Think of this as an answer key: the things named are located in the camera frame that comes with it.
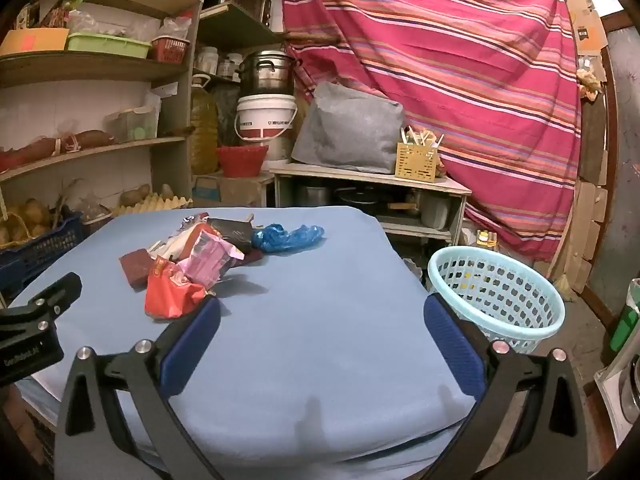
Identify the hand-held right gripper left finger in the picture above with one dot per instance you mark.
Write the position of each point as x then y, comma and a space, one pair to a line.
192, 345

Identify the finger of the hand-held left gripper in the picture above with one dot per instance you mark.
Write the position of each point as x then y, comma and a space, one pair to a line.
50, 297

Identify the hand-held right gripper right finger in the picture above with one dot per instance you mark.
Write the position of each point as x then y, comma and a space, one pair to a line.
457, 345

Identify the red snack packet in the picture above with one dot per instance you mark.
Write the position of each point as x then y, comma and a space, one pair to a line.
167, 295

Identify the light blue plastic basket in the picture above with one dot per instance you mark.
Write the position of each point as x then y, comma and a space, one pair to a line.
520, 310

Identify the large maroon scouring pad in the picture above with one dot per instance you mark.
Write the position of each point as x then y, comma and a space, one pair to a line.
136, 266

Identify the dark blue plastic crate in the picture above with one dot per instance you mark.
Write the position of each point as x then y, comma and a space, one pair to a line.
45, 250

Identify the net bag of potatoes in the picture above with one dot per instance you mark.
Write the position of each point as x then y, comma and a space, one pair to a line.
27, 217

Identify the pink snack packet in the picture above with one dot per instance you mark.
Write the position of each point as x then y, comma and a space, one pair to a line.
210, 260

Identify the dark red basket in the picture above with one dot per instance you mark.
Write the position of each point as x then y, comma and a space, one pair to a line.
95, 220

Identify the white packet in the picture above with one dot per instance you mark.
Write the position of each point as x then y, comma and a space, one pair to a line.
175, 246

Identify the small oil bottle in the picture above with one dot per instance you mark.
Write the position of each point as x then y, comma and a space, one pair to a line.
487, 237

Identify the black packet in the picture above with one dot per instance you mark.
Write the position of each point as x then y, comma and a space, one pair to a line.
230, 232

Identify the blue tablecloth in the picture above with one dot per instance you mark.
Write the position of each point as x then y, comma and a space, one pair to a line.
310, 320

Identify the yellow egg tray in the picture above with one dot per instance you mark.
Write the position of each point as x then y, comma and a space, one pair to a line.
150, 205

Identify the white container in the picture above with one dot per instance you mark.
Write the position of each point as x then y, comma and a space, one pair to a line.
435, 210

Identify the blue plastic wrapper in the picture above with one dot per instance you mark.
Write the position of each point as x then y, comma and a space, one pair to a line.
285, 238

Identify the sweet potato in red net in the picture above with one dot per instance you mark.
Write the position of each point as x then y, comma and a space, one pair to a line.
27, 152

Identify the brown cardboard box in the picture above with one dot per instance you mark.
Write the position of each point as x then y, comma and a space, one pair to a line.
235, 190

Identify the cardboard pieces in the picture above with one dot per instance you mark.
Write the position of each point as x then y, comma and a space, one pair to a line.
585, 230

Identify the black pan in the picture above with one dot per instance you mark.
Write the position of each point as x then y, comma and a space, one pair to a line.
357, 196

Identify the yellow utensil holder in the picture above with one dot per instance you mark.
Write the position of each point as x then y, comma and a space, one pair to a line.
415, 162

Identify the small wooden cabinet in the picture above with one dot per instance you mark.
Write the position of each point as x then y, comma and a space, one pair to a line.
370, 176

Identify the translucent plastic container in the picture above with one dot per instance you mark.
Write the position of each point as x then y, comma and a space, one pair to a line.
132, 125

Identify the red basket bowl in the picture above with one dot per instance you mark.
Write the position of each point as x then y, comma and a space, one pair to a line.
242, 160

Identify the small steel pot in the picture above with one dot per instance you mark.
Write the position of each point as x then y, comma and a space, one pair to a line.
312, 195

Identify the bunch of chopsticks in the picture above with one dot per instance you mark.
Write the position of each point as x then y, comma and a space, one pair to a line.
422, 137

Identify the large yellow oil bottle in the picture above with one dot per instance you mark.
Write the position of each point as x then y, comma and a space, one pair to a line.
204, 130

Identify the curved wooden shelf unit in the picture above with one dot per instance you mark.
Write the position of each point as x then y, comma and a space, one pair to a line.
90, 67

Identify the grey fabric cover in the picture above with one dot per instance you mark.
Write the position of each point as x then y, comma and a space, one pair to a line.
350, 130

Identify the white plastic bucket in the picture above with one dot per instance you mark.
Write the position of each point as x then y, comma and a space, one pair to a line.
265, 110

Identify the green plastic tray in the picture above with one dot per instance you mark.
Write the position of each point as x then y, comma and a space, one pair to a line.
107, 45

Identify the red striped cloth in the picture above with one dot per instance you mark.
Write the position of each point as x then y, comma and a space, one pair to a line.
450, 85

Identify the small red mesh basket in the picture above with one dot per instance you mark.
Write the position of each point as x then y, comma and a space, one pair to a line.
170, 50

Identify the large steel pot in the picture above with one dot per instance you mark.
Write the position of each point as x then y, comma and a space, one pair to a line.
267, 75

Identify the glass jar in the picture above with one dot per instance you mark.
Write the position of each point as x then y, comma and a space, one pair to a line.
230, 66

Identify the pile of colourful packets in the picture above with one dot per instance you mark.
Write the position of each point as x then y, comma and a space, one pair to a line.
55, 15

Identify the white jar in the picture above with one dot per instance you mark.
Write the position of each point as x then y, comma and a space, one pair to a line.
207, 60

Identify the labelled cardboard box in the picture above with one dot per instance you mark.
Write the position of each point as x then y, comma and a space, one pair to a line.
585, 20

